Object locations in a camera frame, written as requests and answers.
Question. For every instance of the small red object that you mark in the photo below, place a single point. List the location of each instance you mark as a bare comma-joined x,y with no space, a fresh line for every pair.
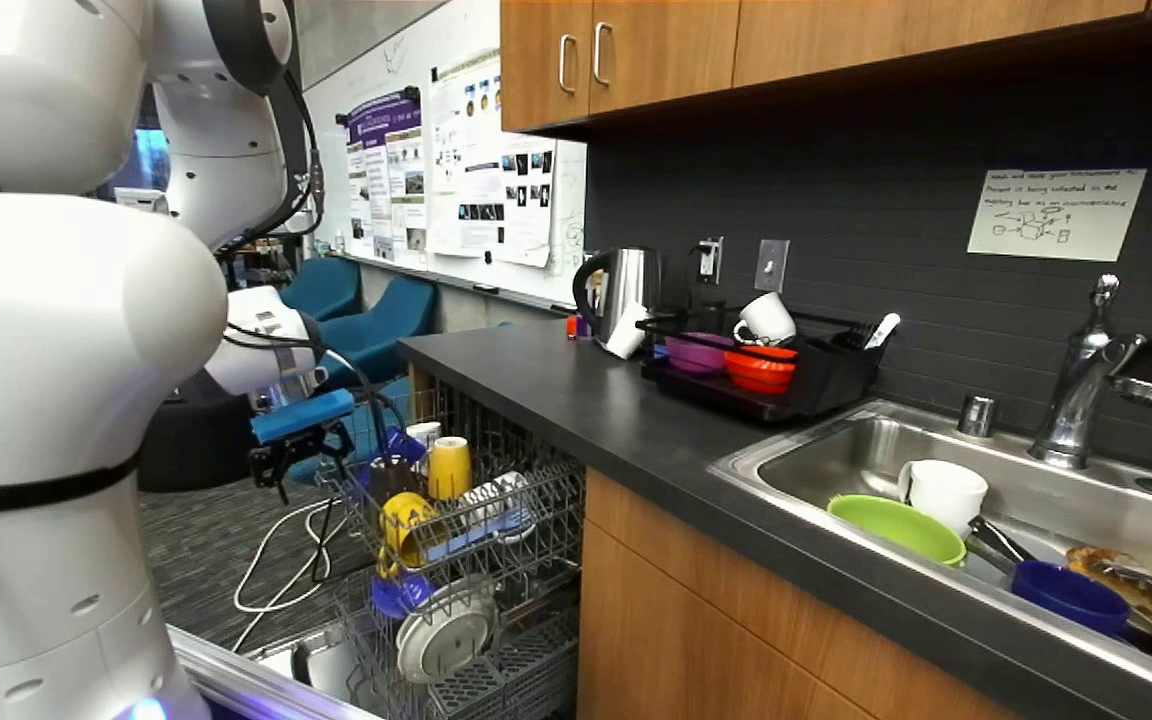
572,324

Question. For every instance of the clear glass cup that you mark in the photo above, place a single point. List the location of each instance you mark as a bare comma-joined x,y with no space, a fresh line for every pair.
503,507

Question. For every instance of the blue dish in rack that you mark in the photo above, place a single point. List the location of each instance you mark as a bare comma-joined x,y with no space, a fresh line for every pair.
397,446

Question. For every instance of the black round ottoman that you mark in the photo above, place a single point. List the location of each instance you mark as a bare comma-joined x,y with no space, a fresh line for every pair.
183,446

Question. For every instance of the chrome soap dispenser stub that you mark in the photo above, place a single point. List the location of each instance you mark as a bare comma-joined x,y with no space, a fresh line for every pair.
976,414

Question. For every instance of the purple bowl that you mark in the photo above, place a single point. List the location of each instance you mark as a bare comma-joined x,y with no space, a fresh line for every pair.
698,352

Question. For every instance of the narrow wooden cabinet door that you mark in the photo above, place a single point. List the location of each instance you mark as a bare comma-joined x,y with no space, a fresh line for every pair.
529,82

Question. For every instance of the chrome faucet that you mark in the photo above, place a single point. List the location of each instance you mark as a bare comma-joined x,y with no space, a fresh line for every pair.
1074,398

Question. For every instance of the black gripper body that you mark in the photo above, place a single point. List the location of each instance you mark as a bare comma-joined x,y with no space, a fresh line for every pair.
302,464

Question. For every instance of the green bowl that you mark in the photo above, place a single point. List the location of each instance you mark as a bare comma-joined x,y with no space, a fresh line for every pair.
898,529

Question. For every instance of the wooden base cabinet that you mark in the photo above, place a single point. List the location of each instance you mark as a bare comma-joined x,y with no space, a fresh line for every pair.
683,626

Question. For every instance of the white cup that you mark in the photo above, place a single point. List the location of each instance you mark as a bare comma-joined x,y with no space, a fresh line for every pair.
947,491

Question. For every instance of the white mug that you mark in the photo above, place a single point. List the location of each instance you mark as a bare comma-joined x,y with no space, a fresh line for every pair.
765,321

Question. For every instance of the wall power outlet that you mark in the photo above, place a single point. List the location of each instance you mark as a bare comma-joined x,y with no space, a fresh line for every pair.
710,260

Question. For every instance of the white utensil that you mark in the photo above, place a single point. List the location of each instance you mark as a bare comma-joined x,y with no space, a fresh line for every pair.
880,331

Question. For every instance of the stainless steel sink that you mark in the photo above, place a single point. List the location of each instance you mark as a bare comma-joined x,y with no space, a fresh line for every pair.
859,450

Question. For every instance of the red bowl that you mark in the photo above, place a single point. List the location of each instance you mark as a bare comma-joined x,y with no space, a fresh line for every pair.
757,373

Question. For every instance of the white paper note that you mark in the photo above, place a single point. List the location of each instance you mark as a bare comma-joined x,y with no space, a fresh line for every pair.
1058,215

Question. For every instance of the black dish drying rack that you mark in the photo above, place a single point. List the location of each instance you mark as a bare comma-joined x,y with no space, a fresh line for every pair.
823,383

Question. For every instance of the wall switch plate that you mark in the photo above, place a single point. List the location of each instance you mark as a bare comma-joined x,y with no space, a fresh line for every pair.
768,264

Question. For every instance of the tall yellow mug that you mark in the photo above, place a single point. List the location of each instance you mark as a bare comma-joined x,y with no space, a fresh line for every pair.
449,470

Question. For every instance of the blue bowl in dishwasher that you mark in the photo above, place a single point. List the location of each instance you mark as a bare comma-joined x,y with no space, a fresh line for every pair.
403,600

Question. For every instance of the blue armchair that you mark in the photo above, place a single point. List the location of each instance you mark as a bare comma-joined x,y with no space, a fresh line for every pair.
325,287
383,324

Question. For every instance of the white plate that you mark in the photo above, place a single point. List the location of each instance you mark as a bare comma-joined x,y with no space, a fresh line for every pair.
443,635

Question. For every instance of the whiteboard with posters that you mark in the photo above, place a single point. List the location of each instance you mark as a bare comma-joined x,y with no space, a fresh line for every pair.
489,223

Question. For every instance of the wide wooden cabinet door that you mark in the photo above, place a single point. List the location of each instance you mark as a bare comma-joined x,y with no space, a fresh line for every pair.
898,27

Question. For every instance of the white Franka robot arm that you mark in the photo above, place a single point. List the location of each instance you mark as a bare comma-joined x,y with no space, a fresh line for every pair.
57,332

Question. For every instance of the blue bowl in sink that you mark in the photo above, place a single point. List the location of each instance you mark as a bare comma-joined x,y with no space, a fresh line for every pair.
1068,596

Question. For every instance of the electric kettle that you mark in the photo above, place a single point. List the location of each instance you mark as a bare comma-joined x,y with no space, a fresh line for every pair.
619,300

